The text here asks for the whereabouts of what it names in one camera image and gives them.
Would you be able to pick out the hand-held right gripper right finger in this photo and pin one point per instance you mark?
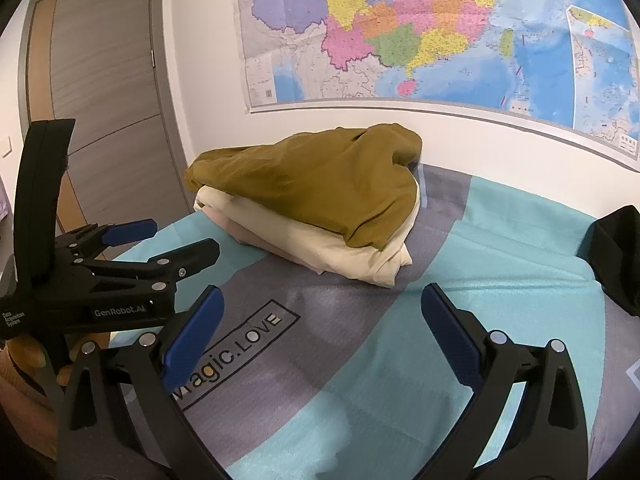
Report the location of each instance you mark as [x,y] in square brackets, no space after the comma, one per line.
[450,340]

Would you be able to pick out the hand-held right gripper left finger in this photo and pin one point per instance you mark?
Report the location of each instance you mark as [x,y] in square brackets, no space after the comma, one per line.
[195,340]

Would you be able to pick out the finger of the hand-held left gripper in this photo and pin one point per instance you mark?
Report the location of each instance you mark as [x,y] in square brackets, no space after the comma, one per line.
[165,262]
[130,232]

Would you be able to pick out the cream cloth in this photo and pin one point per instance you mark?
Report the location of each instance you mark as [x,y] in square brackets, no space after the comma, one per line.
[310,250]

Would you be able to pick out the olive green garment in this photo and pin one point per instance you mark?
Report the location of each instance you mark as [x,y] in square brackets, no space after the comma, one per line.
[310,180]

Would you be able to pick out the person's left hand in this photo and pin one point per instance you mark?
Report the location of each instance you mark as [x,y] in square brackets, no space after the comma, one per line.
[25,355]

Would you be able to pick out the teal and grey bed sheet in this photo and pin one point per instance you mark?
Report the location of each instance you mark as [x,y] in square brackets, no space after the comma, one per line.
[350,350]

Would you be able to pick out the grey door with wooden strip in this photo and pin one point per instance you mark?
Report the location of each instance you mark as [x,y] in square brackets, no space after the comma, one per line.
[110,85]

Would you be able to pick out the black garment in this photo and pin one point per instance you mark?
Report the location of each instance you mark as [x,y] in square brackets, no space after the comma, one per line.
[617,260]

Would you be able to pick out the colourful wall map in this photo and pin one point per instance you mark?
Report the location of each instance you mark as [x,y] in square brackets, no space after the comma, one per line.
[425,35]

